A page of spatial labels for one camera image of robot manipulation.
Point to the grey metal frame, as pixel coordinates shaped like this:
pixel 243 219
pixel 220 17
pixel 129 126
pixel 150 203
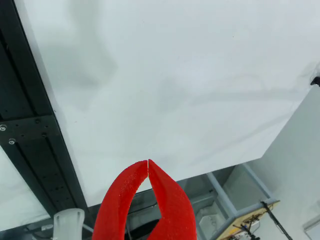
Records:
pixel 220 192

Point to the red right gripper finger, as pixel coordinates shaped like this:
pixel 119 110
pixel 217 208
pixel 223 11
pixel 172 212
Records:
pixel 175 212

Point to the plywood board with electronics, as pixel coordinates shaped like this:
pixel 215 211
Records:
pixel 250 221

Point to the black aluminium rail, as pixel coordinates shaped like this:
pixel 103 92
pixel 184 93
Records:
pixel 20 87

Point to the black tripod stand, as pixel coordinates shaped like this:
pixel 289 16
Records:
pixel 275 220

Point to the black rail bracket plate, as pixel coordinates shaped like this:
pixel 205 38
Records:
pixel 30 130

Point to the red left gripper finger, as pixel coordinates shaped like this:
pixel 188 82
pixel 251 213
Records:
pixel 112 212

